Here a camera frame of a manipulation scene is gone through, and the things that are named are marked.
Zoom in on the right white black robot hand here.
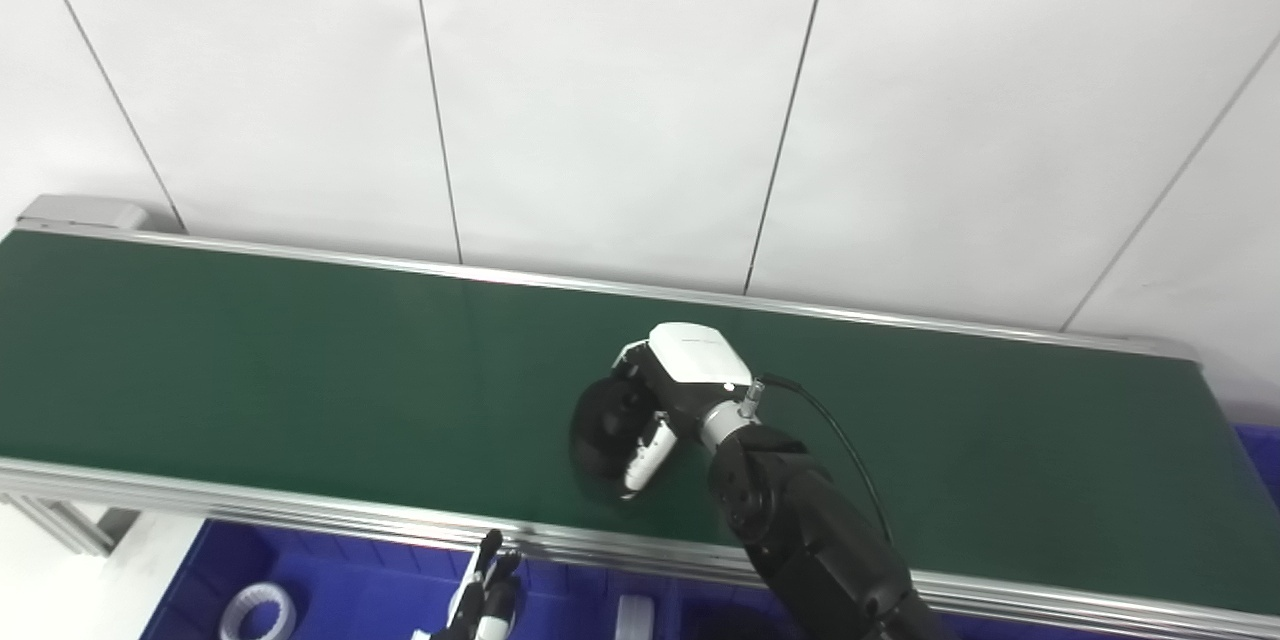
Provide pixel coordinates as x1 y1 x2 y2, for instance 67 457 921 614
610 322 761 501

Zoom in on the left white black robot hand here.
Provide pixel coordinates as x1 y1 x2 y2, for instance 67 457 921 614
415 528 523 640

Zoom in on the black round flanged part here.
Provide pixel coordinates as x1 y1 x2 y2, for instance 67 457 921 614
570 375 683 507

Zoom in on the blue plastic bin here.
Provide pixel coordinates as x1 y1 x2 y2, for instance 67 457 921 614
675 592 1111 640
140 518 681 640
1235 423 1280 511

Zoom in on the green conveyor belt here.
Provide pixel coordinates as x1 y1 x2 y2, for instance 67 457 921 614
0 230 1280 617
0 218 1280 640

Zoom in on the aluminium conveyor support leg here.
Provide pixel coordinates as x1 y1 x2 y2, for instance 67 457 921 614
0 495 141 557

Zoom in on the grey conveyor end cover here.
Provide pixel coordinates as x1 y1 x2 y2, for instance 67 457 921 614
15 195 151 232

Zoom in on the white plastic cylinder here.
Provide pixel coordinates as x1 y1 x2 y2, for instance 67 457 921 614
615 595 656 640

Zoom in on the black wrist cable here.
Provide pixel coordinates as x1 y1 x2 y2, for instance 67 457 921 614
755 372 894 547

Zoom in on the white toothed ring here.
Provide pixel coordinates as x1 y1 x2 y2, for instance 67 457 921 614
218 582 298 640

